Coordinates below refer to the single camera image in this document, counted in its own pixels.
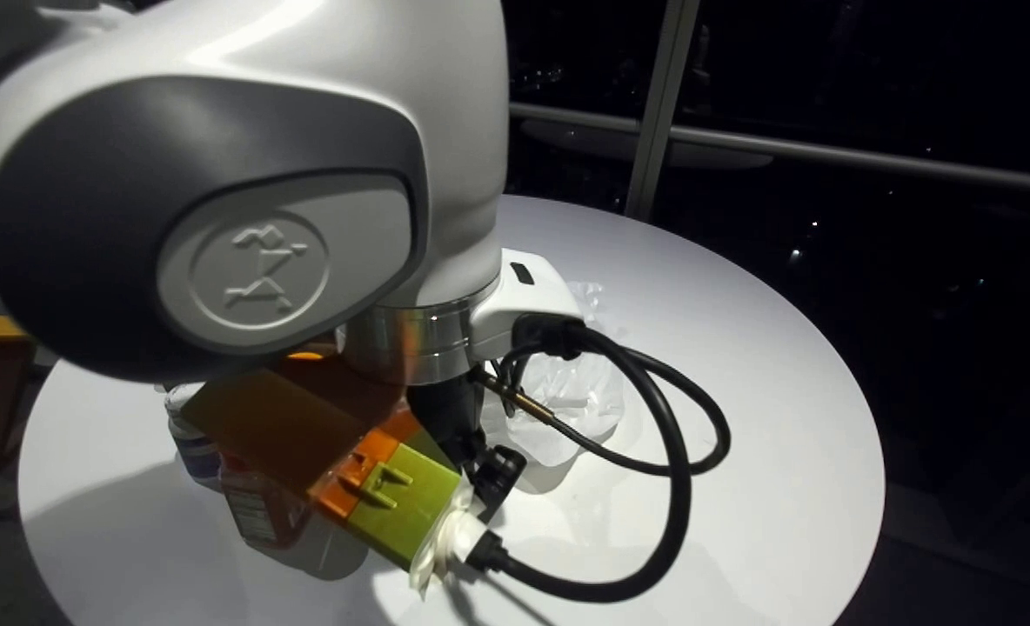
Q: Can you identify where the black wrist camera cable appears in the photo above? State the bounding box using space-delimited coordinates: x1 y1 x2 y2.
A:
467 316 738 604

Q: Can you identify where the grey horizontal window rail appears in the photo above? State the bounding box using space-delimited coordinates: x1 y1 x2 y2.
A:
508 102 1030 200

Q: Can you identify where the grey window post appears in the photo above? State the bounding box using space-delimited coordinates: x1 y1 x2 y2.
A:
623 0 704 223

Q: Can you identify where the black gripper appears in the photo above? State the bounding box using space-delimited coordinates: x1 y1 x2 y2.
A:
408 377 493 470

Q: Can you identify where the orange green wrist camera box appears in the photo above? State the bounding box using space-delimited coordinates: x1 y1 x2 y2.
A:
181 350 489 585

